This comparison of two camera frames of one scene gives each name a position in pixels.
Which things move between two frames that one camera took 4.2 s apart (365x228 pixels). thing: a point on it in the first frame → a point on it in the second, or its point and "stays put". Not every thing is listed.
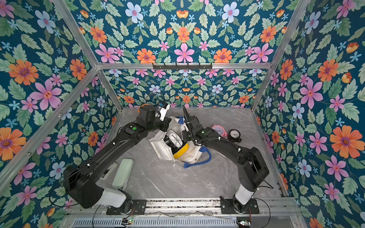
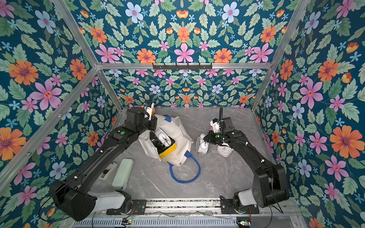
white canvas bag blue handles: x=195 y=156 → x=177 y=156
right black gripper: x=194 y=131 → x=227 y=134
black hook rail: x=182 y=66 stays put
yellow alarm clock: x=181 y=151 → x=162 y=150
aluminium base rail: x=194 y=206 stays put
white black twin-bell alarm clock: x=173 y=141 → x=202 y=146
